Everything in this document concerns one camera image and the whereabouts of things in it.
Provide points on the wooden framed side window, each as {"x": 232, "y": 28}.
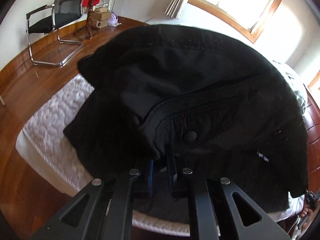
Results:
{"x": 315, "y": 83}

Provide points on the white window curtain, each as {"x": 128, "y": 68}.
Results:
{"x": 175, "y": 8}

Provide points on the grey quilted bedspread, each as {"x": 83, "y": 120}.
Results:
{"x": 42, "y": 144}

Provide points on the black quilted pants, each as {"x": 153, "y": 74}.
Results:
{"x": 190, "y": 92}

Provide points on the purple bag on floor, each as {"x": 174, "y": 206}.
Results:
{"x": 113, "y": 21}

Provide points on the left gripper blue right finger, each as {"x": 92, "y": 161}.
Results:
{"x": 218, "y": 208}

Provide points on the cardboard boxes on floor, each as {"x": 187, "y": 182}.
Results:
{"x": 100, "y": 18}

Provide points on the folded light blue duvet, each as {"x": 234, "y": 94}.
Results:
{"x": 295, "y": 83}

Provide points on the dark wooden headboard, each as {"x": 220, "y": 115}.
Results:
{"x": 312, "y": 122}

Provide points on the black mesh cantilever chair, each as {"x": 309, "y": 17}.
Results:
{"x": 63, "y": 12}

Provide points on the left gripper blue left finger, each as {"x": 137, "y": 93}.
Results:
{"x": 101, "y": 210}

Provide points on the person's right hand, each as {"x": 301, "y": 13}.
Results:
{"x": 307, "y": 210}

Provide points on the white wire rack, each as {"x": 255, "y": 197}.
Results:
{"x": 108, "y": 4}

